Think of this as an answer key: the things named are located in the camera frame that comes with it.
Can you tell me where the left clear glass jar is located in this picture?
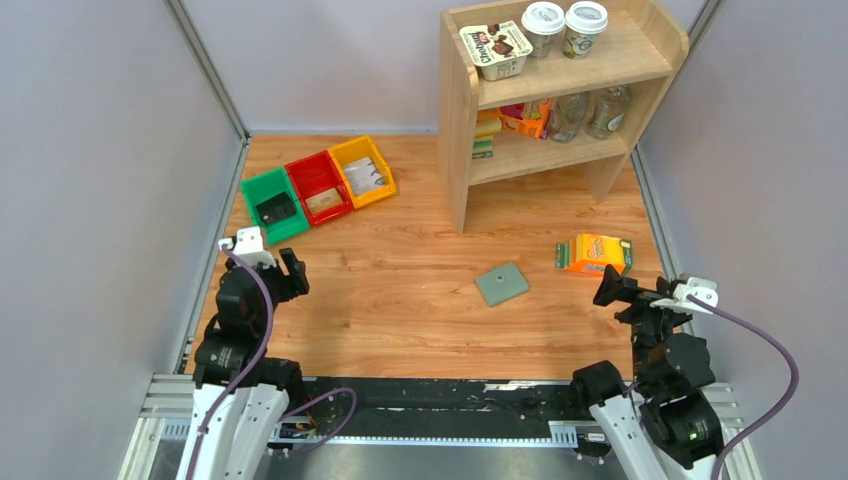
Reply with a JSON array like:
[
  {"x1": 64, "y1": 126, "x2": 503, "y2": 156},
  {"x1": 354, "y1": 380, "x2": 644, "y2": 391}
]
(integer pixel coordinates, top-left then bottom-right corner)
[{"x1": 547, "y1": 92, "x2": 590, "y2": 143}]

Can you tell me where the yellow green sponge stack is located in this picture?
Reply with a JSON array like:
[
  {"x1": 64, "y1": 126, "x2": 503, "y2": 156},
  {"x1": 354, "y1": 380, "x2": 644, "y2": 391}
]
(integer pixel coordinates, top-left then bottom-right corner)
[{"x1": 472, "y1": 108, "x2": 502, "y2": 159}]

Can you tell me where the right clear glass jar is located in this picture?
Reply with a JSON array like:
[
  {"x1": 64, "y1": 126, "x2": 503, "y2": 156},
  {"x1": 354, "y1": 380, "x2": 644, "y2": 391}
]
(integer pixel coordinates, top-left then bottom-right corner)
[{"x1": 585, "y1": 85, "x2": 631, "y2": 140}]

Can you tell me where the green card holder wallet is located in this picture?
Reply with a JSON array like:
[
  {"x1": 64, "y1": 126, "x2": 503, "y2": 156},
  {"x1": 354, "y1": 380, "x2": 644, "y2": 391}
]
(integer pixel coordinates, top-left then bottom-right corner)
[{"x1": 475, "y1": 262, "x2": 530, "y2": 307}]

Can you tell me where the left white paper cup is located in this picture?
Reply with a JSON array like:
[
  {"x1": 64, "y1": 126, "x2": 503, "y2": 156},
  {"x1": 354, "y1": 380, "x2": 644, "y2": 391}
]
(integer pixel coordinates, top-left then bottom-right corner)
[{"x1": 521, "y1": 1, "x2": 565, "y2": 59}]

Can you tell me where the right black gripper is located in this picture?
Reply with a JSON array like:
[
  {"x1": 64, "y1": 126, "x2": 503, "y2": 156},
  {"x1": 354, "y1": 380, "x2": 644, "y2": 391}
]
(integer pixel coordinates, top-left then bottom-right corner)
[{"x1": 590, "y1": 263, "x2": 686, "y2": 388}]

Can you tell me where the aluminium frame rail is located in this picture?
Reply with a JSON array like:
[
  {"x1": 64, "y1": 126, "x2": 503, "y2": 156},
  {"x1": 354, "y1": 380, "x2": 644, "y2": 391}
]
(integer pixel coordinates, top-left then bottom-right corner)
[{"x1": 119, "y1": 372, "x2": 763, "y2": 480}]

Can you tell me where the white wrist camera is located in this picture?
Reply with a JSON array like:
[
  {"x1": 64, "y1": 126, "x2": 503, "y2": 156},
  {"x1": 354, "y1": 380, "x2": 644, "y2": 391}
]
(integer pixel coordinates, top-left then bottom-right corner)
[
  {"x1": 650, "y1": 274, "x2": 719, "y2": 313},
  {"x1": 217, "y1": 226, "x2": 275, "y2": 268}
]

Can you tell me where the green plastic bin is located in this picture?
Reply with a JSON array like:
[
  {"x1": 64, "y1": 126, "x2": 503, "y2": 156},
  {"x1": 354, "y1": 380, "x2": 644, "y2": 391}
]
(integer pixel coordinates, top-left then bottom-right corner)
[{"x1": 240, "y1": 168, "x2": 310, "y2": 245}]

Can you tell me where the orange snack box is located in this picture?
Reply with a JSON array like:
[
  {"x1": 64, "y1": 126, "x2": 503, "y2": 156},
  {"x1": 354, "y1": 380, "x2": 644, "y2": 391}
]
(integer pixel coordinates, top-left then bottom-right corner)
[{"x1": 555, "y1": 233, "x2": 634, "y2": 276}]

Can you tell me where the right white paper cup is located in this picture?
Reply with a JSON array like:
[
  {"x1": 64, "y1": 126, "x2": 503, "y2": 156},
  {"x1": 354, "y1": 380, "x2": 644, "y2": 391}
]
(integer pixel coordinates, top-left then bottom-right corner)
[{"x1": 563, "y1": 1, "x2": 609, "y2": 59}]

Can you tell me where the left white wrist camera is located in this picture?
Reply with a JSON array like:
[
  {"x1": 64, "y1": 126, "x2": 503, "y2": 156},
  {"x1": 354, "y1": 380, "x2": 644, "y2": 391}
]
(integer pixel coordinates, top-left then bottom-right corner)
[{"x1": 217, "y1": 226, "x2": 275, "y2": 268}]

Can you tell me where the card in yellow bin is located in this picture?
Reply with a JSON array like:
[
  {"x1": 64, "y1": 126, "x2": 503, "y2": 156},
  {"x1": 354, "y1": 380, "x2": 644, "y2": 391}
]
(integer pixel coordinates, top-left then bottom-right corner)
[{"x1": 343, "y1": 157, "x2": 386, "y2": 196}]

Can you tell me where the card in red bin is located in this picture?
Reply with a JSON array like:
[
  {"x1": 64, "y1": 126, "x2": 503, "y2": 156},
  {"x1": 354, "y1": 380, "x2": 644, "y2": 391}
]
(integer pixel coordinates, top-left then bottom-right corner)
[{"x1": 306, "y1": 188, "x2": 343, "y2": 216}]

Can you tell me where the Chobani yogurt tub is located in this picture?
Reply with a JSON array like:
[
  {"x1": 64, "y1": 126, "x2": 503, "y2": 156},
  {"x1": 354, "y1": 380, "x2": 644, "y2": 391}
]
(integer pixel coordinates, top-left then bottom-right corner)
[{"x1": 459, "y1": 20, "x2": 533, "y2": 82}]

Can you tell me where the clear glass jar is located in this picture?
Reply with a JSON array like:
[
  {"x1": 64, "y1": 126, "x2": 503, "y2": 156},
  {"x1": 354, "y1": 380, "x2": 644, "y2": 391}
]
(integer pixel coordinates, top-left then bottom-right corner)
[
  {"x1": 547, "y1": 92, "x2": 590, "y2": 143},
  {"x1": 585, "y1": 85, "x2": 631, "y2": 140}
]

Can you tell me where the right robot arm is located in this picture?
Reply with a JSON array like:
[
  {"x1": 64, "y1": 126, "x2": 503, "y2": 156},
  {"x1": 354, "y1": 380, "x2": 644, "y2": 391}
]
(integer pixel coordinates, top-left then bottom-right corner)
[{"x1": 570, "y1": 265, "x2": 724, "y2": 479}]

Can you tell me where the white paper cup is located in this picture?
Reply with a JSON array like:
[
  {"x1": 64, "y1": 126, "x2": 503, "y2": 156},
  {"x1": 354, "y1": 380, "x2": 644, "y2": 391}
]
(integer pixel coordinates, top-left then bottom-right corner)
[
  {"x1": 563, "y1": 1, "x2": 609, "y2": 59},
  {"x1": 521, "y1": 1, "x2": 565, "y2": 59}
]

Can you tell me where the yellow plastic bin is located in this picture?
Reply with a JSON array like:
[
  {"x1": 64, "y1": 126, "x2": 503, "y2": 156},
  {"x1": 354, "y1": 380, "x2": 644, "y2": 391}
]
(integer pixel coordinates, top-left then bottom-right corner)
[{"x1": 327, "y1": 135, "x2": 398, "y2": 209}]

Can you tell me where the orange box on shelf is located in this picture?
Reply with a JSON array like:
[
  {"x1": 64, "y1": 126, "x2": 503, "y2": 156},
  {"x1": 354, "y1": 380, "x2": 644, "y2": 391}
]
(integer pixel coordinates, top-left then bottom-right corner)
[{"x1": 498, "y1": 98, "x2": 554, "y2": 140}]

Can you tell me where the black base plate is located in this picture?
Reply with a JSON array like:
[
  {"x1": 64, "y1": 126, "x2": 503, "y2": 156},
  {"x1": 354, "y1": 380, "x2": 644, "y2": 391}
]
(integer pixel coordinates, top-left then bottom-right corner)
[{"x1": 271, "y1": 376, "x2": 597, "y2": 442}]

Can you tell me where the black card in green bin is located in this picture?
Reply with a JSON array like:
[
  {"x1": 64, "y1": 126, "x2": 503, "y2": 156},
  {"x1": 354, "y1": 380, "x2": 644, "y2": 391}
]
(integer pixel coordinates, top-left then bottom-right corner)
[{"x1": 256, "y1": 191, "x2": 297, "y2": 226}]

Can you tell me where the wooden shelf unit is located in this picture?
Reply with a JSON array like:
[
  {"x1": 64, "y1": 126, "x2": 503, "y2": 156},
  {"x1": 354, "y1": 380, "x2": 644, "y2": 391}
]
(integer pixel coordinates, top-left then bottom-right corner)
[{"x1": 437, "y1": 1, "x2": 690, "y2": 232}]

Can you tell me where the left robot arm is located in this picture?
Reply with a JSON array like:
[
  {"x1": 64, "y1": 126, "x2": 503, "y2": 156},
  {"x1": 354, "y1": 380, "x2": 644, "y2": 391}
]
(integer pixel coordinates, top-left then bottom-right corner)
[{"x1": 176, "y1": 248, "x2": 309, "y2": 479}]

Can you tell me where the red plastic bin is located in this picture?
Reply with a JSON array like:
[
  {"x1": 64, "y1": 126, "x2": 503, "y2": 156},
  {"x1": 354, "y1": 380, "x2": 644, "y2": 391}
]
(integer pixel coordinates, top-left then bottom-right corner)
[{"x1": 284, "y1": 150, "x2": 354, "y2": 227}]

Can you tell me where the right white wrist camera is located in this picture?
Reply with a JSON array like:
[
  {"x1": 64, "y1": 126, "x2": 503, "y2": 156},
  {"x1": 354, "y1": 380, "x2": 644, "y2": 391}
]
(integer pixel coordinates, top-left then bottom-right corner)
[{"x1": 650, "y1": 274, "x2": 719, "y2": 313}]

